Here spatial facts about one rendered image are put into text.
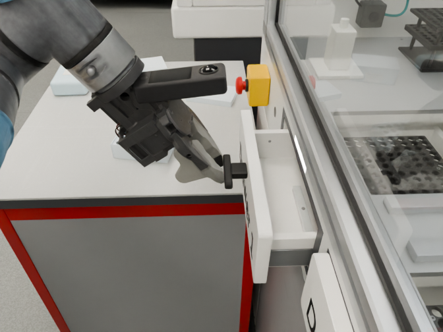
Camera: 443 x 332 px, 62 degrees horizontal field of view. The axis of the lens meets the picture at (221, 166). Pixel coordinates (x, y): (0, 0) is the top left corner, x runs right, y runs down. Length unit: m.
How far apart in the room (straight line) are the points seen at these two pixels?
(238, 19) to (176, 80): 0.86
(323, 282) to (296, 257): 0.11
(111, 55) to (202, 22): 0.87
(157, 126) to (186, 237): 0.42
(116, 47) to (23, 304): 1.31
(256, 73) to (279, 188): 0.29
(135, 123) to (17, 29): 0.17
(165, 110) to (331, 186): 0.22
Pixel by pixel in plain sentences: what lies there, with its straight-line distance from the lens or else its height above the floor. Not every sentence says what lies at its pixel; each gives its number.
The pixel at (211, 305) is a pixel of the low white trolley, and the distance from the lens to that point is 1.11.
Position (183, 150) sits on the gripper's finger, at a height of 0.98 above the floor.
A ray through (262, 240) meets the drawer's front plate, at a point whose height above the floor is 0.92.
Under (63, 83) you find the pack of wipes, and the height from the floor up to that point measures 0.80.
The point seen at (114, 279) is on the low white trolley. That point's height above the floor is 0.45.
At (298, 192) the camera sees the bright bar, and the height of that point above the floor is 0.85.
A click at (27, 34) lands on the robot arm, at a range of 0.45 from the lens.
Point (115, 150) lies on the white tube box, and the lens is 0.84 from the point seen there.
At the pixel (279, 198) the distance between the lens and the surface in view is 0.63.
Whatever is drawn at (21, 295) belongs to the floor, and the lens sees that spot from 1.67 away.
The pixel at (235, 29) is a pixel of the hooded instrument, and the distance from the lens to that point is 1.31.
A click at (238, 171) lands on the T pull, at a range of 0.56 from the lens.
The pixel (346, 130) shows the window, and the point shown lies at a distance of 0.43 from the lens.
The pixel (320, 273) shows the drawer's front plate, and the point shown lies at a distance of 0.44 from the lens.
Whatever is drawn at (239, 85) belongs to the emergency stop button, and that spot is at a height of 0.88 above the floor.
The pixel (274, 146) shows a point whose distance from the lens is 0.70.
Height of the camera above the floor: 1.28
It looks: 40 degrees down
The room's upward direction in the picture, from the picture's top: straight up
